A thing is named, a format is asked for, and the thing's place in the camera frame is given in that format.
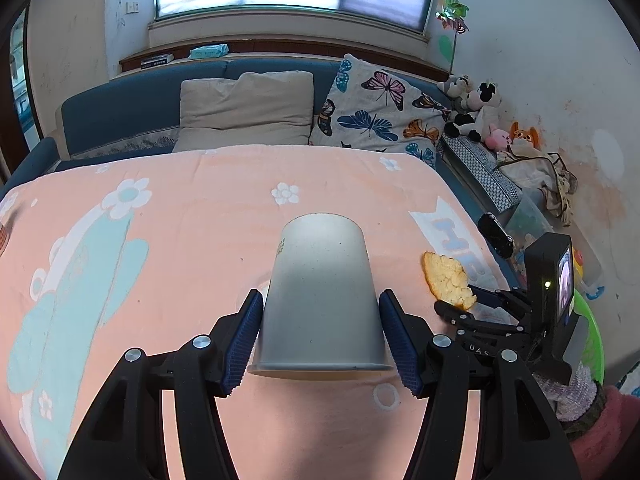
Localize grey paper cup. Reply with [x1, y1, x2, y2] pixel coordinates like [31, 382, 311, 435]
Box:
[246, 214, 396, 373]

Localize orange fox plush toy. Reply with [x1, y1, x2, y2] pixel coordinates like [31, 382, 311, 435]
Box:
[507, 121, 542, 147]

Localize clear plastic storage box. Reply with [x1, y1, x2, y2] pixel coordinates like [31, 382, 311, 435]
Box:
[500, 194, 603, 286]

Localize person's right forearm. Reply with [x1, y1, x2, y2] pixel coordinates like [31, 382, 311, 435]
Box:
[532, 360, 640, 480]

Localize yellow bread piece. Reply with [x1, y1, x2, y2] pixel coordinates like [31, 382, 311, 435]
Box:
[422, 251, 478, 311]

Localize blue sofa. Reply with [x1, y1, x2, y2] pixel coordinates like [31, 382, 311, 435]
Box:
[0, 57, 511, 281]

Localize pile of beige cloth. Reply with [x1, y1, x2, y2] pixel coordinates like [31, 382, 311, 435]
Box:
[495, 150, 578, 228]

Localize grey husky plush toy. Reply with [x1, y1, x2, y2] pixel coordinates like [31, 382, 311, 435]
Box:
[437, 74, 473, 101]

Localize teal tissue packet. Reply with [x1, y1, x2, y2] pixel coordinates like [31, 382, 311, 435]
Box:
[189, 44, 230, 59]

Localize beige pillow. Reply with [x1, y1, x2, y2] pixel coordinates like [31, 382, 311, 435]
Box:
[172, 71, 315, 152]

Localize colourful pinwheel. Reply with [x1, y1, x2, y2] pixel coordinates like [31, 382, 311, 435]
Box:
[435, 0, 471, 76]

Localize pink plush toy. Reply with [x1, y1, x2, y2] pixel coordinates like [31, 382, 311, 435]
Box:
[482, 122, 511, 153]

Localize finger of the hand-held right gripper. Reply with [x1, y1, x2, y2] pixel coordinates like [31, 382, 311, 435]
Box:
[434, 300, 526, 336]
[467, 284, 532, 313]

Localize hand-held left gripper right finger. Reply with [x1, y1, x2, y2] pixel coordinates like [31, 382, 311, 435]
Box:
[378, 288, 583, 480]

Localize pink printed blanket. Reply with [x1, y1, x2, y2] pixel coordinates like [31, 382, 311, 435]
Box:
[0, 144, 521, 480]

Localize wooden window ledge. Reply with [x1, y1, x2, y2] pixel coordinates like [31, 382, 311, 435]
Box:
[120, 40, 451, 81]

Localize dark wooden door frame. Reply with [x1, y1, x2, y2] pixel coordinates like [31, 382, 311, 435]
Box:
[0, 7, 32, 186]

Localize butterfly print pillow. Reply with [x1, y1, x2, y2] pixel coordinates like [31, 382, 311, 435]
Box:
[309, 53, 451, 168]

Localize grey patterned sofa cover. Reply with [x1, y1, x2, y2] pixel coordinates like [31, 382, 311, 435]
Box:
[440, 135, 523, 213]

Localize black and white cow plush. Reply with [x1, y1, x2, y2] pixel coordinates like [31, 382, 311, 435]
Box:
[444, 81, 502, 143]

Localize green plastic basket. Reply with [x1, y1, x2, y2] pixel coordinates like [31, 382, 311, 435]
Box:
[570, 287, 607, 388]

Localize grey lace cloth strip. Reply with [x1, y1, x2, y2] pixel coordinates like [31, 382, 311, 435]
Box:
[70, 127, 182, 160]

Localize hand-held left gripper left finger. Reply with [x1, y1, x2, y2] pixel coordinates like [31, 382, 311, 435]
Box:
[57, 289, 264, 480]

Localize black handheld device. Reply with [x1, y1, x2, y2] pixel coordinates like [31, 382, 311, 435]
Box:
[477, 211, 515, 259]

